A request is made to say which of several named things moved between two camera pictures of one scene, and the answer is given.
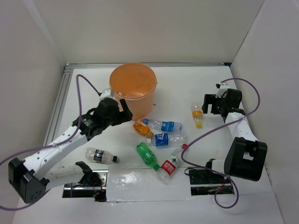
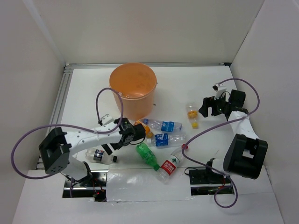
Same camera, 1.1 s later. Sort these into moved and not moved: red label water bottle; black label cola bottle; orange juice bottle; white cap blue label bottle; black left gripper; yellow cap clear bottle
Moved: yellow cap clear bottle; black left gripper
Not moved: red label water bottle; white cap blue label bottle; black label cola bottle; orange juice bottle
